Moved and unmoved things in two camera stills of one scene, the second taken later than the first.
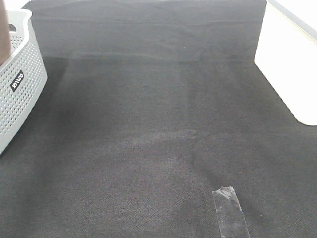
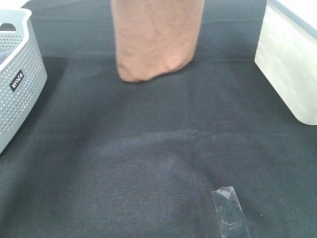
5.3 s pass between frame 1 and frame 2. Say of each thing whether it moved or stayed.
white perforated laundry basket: stayed
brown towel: moved
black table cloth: stayed
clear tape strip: stayed
